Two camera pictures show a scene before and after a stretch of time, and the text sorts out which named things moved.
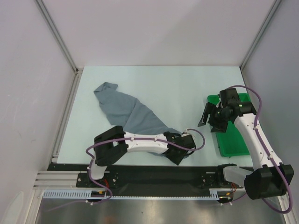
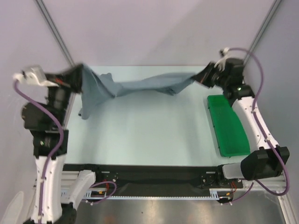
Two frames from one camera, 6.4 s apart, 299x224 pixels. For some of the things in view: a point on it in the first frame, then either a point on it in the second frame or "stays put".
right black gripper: (215, 120) → (210, 75)
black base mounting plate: (146, 177) stays put
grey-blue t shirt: (128, 112) → (95, 88)
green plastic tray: (231, 143) stays put
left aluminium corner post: (78, 71) stays put
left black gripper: (177, 160) → (72, 78)
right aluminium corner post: (268, 18) stays put
